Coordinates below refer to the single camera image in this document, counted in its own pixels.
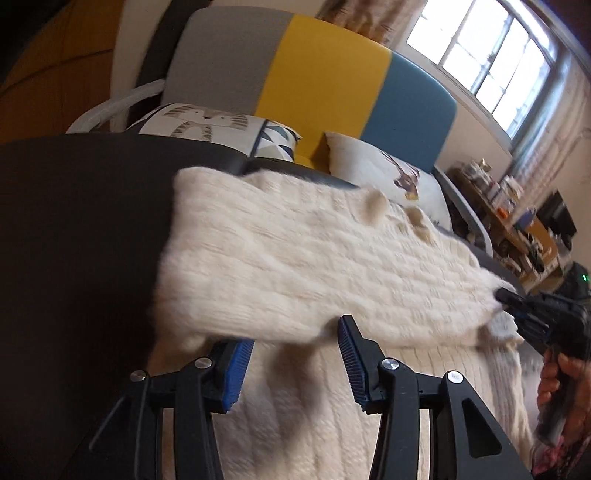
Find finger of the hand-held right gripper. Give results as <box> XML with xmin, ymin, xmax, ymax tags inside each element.
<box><xmin>495</xmin><ymin>287</ymin><xmax>555</xmax><ymax>319</ymax></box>
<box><xmin>505</xmin><ymin>310</ymin><xmax>552</xmax><ymax>344</ymax></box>

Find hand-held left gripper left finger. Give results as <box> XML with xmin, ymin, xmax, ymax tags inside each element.
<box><xmin>69</xmin><ymin>339</ymin><xmax>256</xmax><ymax>480</ymax></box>

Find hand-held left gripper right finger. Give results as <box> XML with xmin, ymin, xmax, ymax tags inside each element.
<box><xmin>337</xmin><ymin>315</ymin><xmax>532</xmax><ymax>480</ymax></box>

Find cream knitted sweater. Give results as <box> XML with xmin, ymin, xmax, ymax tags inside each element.
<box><xmin>148</xmin><ymin>166</ymin><xmax>536</xmax><ymax>480</ymax></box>

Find person's right hand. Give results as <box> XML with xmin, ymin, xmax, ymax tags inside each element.
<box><xmin>537</xmin><ymin>350</ymin><xmax>591</xmax><ymax>444</ymax></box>

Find wooden desk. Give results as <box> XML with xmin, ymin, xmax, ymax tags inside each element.
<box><xmin>450</xmin><ymin>166</ymin><xmax>568</xmax><ymax>282</ymax></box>

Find blue chair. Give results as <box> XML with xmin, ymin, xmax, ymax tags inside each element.
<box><xmin>515</xmin><ymin>208</ymin><xmax>539</xmax><ymax>232</ymax></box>

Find black monitor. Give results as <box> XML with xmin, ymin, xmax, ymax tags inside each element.
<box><xmin>536</xmin><ymin>190</ymin><xmax>578</xmax><ymax>241</ymax></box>

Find stack of paper boxes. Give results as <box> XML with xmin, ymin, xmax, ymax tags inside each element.
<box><xmin>489</xmin><ymin>175</ymin><xmax>522</xmax><ymax>206</ymax></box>

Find patterned beige curtain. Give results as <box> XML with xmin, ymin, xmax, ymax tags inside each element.
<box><xmin>508</xmin><ymin>60</ymin><xmax>591</xmax><ymax>185</ymax></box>
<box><xmin>318</xmin><ymin>0</ymin><xmax>426</xmax><ymax>44</ymax></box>

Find deer print pillow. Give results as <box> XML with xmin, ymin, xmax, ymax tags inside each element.
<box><xmin>325</xmin><ymin>131</ymin><xmax>451</xmax><ymax>227</ymax></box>

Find window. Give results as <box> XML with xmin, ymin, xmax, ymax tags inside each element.
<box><xmin>406</xmin><ymin>0</ymin><xmax>561</xmax><ymax>134</ymax></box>

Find cat print pillow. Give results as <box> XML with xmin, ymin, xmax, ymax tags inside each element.
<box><xmin>127</xmin><ymin>104</ymin><xmax>302</xmax><ymax>162</ymax></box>

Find grey yellow blue sofa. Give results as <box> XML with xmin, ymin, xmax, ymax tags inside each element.
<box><xmin>65</xmin><ymin>7</ymin><xmax>495</xmax><ymax>259</ymax></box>

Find wooden panelled wardrobe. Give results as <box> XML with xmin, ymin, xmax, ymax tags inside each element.
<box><xmin>0</xmin><ymin>0</ymin><xmax>130</xmax><ymax>144</ymax></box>

